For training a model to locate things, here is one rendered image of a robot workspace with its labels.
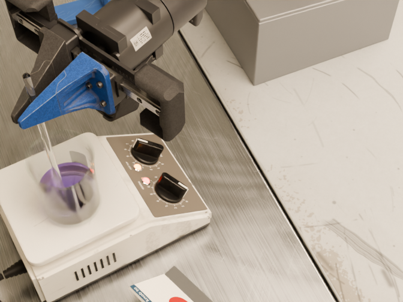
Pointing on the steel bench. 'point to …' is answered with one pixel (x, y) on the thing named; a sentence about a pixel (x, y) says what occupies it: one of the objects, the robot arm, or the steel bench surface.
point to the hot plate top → (28, 223)
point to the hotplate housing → (107, 244)
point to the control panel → (145, 190)
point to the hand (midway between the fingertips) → (48, 96)
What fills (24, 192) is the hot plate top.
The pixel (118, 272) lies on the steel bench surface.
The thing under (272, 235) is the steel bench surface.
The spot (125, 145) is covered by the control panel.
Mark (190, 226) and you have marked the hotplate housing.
